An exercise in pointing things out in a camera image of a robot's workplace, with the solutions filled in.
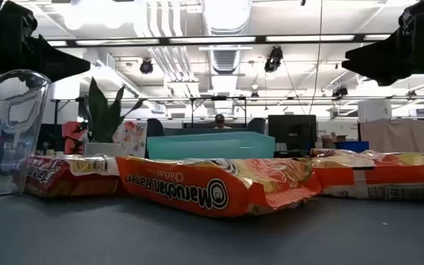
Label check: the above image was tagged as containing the person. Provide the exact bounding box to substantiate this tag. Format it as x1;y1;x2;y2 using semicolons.
213;113;233;130

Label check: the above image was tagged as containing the beige cloth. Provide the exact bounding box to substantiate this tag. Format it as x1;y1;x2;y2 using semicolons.
358;118;424;154

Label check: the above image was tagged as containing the red cloth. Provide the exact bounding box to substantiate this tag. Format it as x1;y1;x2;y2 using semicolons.
61;121;88;155

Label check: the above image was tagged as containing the black computer monitor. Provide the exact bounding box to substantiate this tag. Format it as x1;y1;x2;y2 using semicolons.
268;114;318;152

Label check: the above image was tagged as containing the red beef ramen packet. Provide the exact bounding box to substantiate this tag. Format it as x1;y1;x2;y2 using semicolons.
13;153;121;199

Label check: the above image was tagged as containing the blue storage bin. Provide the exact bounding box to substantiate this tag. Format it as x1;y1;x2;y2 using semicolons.
335;141;370;153

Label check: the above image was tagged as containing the dark teal plastic bin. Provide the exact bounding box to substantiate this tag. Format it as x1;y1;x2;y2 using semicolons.
145;117;267;139

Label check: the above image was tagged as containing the clear plastic bin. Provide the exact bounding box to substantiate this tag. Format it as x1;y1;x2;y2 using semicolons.
0;68;52;199

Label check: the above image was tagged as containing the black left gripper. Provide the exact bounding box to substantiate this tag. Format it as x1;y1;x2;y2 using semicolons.
0;0;91;82

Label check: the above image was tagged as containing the floral print cloth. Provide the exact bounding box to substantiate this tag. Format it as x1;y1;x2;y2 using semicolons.
114;120;149;158

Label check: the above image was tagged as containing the green plastic tray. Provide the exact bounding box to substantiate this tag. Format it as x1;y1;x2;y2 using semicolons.
146;131;276;160

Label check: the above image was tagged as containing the snake plant in white pot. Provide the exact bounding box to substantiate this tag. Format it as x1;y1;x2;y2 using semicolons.
83;77;147;158

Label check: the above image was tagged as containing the cardboard box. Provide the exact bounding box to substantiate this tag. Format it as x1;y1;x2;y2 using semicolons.
320;132;349;149

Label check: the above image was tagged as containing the black ceiling spotlight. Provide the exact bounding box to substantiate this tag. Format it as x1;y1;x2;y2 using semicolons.
139;58;155;75
331;85;349;99
264;46;284;74

